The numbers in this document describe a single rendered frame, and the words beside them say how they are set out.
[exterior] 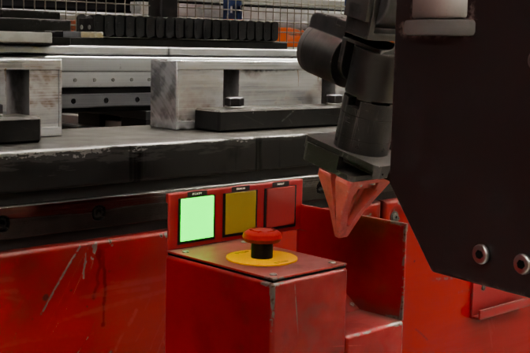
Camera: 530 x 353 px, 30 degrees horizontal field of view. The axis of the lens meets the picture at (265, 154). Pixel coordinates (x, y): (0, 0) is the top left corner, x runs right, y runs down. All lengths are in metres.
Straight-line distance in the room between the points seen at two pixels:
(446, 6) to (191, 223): 0.61
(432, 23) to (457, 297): 1.21
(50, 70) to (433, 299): 0.72
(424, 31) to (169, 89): 0.90
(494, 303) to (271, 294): 0.87
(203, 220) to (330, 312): 0.17
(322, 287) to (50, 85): 0.46
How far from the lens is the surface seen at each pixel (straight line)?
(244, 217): 1.09
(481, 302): 1.71
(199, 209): 1.04
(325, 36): 1.03
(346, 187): 0.99
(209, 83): 1.38
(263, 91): 1.45
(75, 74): 1.56
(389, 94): 0.98
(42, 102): 1.23
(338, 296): 0.99
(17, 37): 0.93
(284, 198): 1.13
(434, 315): 1.62
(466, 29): 0.47
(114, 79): 1.60
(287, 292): 0.93
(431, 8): 0.48
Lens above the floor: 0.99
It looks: 6 degrees down
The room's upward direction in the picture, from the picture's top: 1 degrees clockwise
